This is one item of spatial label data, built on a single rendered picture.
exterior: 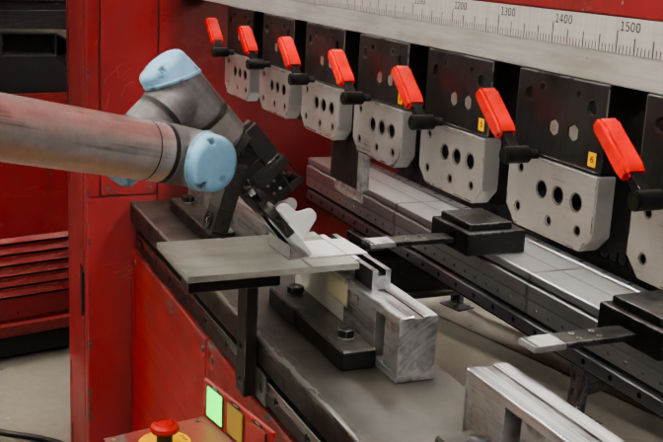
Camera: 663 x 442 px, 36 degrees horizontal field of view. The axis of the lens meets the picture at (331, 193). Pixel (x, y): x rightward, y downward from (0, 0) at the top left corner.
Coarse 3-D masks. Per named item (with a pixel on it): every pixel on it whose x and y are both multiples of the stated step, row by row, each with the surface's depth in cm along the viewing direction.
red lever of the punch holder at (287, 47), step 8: (280, 40) 162; (288, 40) 162; (280, 48) 162; (288, 48) 160; (288, 56) 159; (296, 56) 160; (288, 64) 159; (296, 64) 159; (296, 72) 158; (288, 80) 158; (296, 80) 157; (304, 80) 158; (312, 80) 159
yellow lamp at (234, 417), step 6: (228, 408) 143; (234, 408) 141; (228, 414) 143; (234, 414) 142; (240, 414) 140; (228, 420) 143; (234, 420) 142; (240, 420) 140; (228, 426) 143; (234, 426) 142; (240, 426) 140; (228, 432) 144; (234, 432) 142; (240, 432) 141; (234, 438) 142; (240, 438) 141
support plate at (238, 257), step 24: (192, 240) 161; (216, 240) 162; (240, 240) 162; (264, 240) 163; (312, 240) 164; (192, 264) 149; (216, 264) 149; (240, 264) 150; (264, 264) 150; (288, 264) 151; (312, 264) 151; (336, 264) 152
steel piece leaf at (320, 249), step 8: (272, 240) 159; (280, 240) 156; (320, 240) 164; (272, 248) 159; (280, 248) 156; (288, 248) 153; (312, 248) 159; (320, 248) 159; (328, 248) 160; (336, 248) 160; (288, 256) 153; (296, 256) 155; (304, 256) 155; (312, 256) 155; (320, 256) 155; (328, 256) 155; (336, 256) 156
